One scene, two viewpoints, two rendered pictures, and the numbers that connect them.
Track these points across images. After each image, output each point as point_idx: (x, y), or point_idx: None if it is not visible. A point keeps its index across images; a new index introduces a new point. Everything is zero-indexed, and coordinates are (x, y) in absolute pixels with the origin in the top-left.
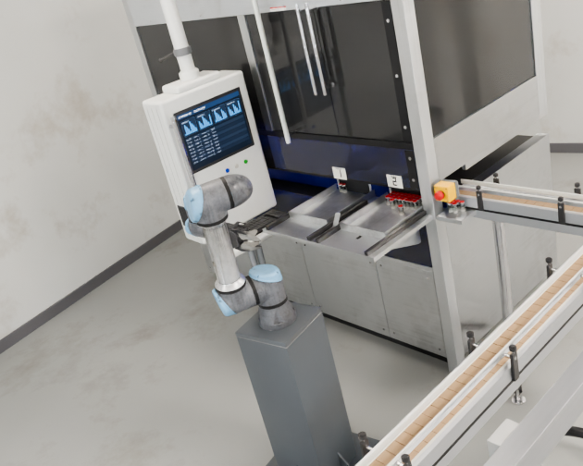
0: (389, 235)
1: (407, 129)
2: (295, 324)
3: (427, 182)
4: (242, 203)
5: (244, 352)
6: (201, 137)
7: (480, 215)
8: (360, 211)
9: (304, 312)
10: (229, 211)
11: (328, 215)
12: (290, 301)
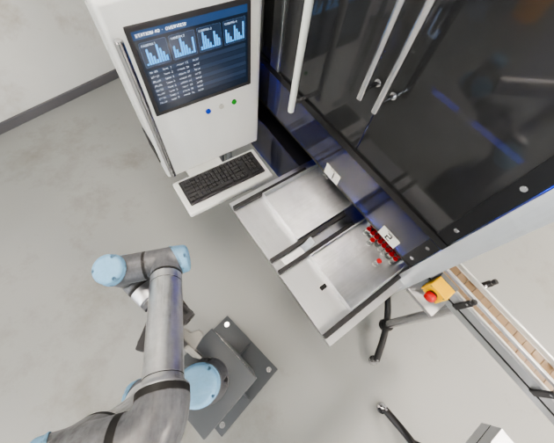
0: (355, 312)
1: (456, 234)
2: (223, 402)
3: (426, 273)
4: (220, 141)
5: None
6: (175, 69)
7: (448, 306)
8: (335, 238)
9: (238, 380)
10: (202, 148)
11: (302, 218)
12: (224, 377)
